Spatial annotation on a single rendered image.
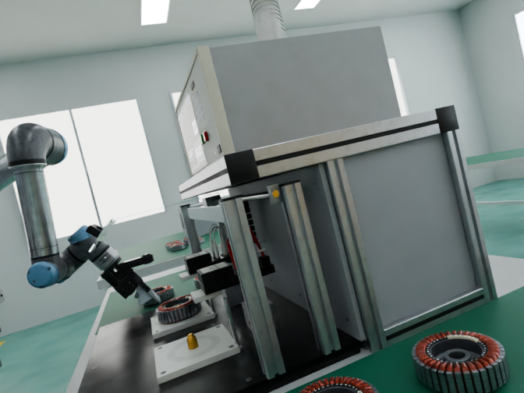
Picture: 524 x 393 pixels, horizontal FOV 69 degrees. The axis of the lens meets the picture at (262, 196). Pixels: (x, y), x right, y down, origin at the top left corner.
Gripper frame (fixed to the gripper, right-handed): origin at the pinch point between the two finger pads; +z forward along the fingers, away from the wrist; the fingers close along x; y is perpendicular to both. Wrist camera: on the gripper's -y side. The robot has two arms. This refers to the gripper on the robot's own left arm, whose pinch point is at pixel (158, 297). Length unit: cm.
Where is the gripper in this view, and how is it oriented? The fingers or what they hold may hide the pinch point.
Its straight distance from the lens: 141.5
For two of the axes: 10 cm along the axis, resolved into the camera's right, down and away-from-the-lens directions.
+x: 4.1, -0.7, -9.1
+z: 6.5, 7.2, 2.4
